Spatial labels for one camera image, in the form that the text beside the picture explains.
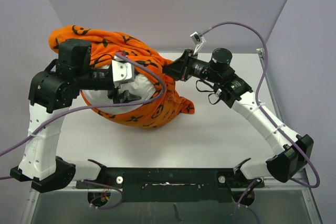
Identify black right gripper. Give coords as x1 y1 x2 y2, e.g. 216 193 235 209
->
160 49 221 84

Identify white pillow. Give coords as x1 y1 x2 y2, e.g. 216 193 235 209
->
82 66 155 105

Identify orange patterned plush pillowcase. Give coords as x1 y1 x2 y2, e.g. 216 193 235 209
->
47 25 195 129

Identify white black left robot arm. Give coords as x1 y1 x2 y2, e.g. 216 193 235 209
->
10 39 140 193

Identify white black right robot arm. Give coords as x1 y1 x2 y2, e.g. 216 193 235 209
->
163 48 314 187

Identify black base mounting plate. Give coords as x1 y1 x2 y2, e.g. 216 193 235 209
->
76 167 263 204

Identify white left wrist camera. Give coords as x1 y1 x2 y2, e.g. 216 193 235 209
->
111 60 135 87

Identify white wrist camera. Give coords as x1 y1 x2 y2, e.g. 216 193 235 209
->
190 32 206 54
111 60 135 87

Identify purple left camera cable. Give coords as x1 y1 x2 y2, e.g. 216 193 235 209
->
0 52 166 210

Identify purple camera cable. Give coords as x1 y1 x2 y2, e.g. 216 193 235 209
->
0 52 166 210
199 22 321 224

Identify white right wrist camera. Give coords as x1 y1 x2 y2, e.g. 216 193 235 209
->
190 32 206 54

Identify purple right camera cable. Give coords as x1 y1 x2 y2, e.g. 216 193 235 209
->
199 22 321 224

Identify aluminium frame rail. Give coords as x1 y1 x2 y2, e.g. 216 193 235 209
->
256 177 322 223

